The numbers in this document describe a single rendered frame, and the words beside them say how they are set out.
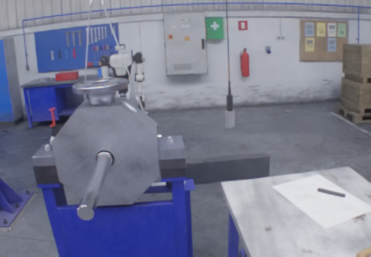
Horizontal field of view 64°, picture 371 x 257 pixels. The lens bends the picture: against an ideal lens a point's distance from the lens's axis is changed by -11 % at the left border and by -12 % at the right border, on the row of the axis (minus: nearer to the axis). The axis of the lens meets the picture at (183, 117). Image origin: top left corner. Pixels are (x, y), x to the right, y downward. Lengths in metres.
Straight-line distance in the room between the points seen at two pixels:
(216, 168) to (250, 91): 5.10
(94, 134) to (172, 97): 5.36
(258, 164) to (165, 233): 0.71
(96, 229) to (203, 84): 5.36
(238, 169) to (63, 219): 1.04
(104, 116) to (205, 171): 0.78
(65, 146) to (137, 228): 0.55
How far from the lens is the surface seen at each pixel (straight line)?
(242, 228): 1.33
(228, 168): 1.97
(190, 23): 6.33
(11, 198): 3.66
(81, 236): 1.77
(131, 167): 1.50
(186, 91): 6.75
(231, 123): 2.43
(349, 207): 1.53
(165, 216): 1.65
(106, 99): 1.46
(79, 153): 1.51
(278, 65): 7.06
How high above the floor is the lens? 1.63
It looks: 15 degrees down
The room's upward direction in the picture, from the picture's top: 3 degrees counter-clockwise
